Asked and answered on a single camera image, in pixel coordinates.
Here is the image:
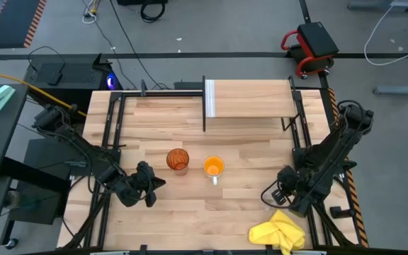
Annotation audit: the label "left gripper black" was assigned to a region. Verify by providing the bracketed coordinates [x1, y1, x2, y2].
[135, 161, 167, 208]

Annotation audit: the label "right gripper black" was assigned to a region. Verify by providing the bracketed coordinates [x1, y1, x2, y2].
[271, 165, 300, 208]

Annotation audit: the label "red faceted plastic tumbler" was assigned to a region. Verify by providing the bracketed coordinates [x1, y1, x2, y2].
[165, 147, 191, 177]

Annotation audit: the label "white mug yellow inside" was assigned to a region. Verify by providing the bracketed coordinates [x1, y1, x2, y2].
[203, 154, 226, 186]

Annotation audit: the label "wooden shelf black legs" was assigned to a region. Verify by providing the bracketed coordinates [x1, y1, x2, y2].
[201, 74, 302, 132]

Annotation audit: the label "yellow microfibre cloth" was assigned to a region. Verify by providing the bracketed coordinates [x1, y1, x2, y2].
[248, 208, 307, 255]

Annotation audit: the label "black clamp knob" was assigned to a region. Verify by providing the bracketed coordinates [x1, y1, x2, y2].
[329, 205, 356, 220]

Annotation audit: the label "black orange hazard striped edging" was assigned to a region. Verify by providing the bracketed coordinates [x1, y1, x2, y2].
[327, 87, 370, 249]

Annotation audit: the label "black cart base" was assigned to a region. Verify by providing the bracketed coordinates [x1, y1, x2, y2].
[0, 137, 72, 249]

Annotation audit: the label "black computer tower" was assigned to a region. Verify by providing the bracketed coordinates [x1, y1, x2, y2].
[23, 52, 123, 107]

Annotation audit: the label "small black box on tower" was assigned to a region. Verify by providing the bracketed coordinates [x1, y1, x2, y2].
[46, 62, 66, 87]

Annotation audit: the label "red black rolling stool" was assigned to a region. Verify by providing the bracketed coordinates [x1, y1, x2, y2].
[280, 21, 341, 80]

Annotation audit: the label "grey metal floor foot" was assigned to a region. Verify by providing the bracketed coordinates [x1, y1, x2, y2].
[347, 0, 408, 11]
[373, 76, 408, 96]

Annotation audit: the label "mint green stapler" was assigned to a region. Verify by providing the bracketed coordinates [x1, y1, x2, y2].
[0, 84, 16, 113]

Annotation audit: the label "black mat hazard striped edge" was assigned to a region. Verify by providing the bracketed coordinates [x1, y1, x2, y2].
[0, 0, 48, 50]

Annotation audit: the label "long black floor cable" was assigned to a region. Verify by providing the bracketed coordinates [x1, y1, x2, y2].
[108, 0, 171, 90]

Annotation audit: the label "yellow cable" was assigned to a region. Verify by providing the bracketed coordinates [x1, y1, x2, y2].
[0, 67, 89, 118]

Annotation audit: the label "coiled black cable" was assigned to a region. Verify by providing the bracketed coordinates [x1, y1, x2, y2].
[140, 0, 169, 24]

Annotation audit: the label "white floor cable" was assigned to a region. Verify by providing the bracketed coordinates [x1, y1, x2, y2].
[363, 4, 408, 67]

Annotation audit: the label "white cable bundle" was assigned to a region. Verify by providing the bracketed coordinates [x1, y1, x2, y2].
[81, 0, 102, 25]

